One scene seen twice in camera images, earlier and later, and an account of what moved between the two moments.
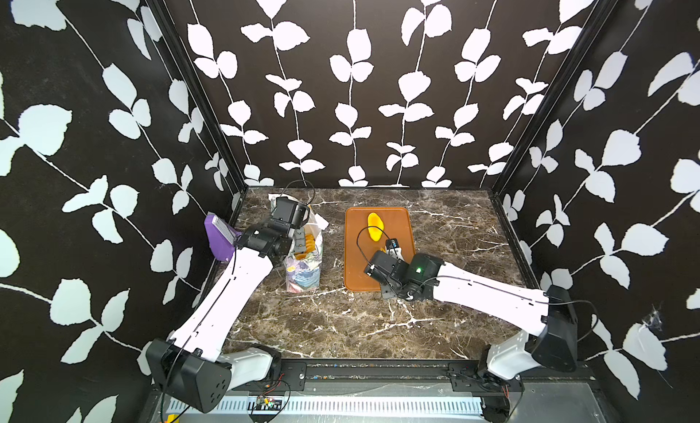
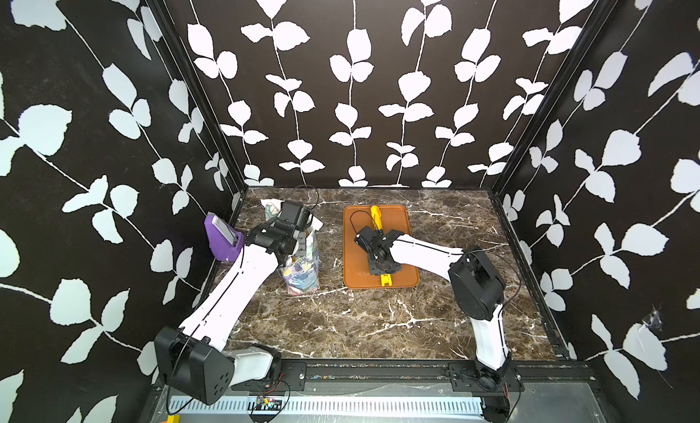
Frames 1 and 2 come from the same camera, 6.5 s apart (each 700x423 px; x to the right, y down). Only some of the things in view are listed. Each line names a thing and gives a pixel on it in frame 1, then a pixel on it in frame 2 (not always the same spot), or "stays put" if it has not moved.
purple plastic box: (221, 236) stays put
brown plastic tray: (360, 247) stays put
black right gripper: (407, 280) -> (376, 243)
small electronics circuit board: (268, 403) stays put
